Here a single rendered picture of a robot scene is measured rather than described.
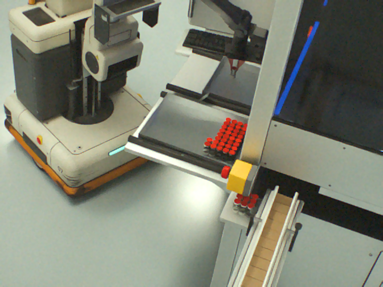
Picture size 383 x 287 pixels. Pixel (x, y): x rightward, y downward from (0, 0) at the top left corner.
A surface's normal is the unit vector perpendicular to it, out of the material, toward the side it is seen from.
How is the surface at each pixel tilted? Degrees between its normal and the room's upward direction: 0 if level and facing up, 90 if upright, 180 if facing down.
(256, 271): 0
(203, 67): 0
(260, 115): 90
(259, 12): 90
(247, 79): 0
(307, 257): 90
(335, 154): 90
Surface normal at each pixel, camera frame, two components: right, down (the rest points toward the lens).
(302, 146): -0.36, 0.60
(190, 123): 0.11, -0.73
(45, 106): 0.66, 0.56
